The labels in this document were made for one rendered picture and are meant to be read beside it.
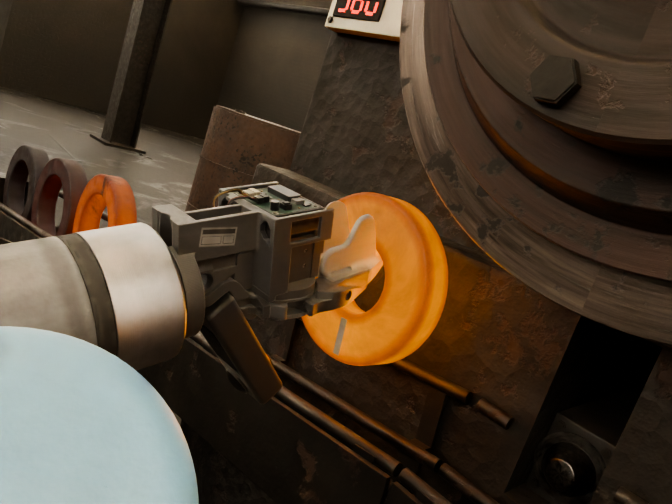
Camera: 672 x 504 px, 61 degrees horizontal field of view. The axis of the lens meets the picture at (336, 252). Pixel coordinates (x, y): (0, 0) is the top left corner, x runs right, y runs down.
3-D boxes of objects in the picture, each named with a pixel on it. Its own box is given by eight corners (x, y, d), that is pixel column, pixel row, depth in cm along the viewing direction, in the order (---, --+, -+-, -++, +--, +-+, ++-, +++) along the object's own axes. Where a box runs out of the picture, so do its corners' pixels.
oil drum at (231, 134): (235, 247, 388) (272, 120, 370) (287, 281, 349) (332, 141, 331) (156, 239, 344) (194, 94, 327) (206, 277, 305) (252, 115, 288)
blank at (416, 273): (337, 184, 57) (314, 178, 54) (471, 213, 46) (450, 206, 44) (302, 332, 58) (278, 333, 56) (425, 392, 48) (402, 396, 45)
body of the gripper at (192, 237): (345, 209, 40) (190, 238, 32) (331, 314, 43) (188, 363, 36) (281, 179, 45) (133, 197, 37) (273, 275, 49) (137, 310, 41)
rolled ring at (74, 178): (78, 161, 93) (97, 165, 95) (39, 151, 106) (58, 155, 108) (59, 270, 95) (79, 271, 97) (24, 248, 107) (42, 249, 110)
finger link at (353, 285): (382, 277, 45) (294, 304, 39) (379, 294, 45) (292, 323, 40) (342, 255, 48) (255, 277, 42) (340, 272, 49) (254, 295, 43)
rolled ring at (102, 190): (70, 196, 97) (89, 199, 99) (70, 302, 92) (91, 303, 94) (114, 153, 84) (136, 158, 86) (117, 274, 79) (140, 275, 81)
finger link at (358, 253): (417, 211, 47) (335, 228, 41) (406, 275, 49) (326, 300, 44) (390, 200, 49) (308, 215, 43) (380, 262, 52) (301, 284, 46)
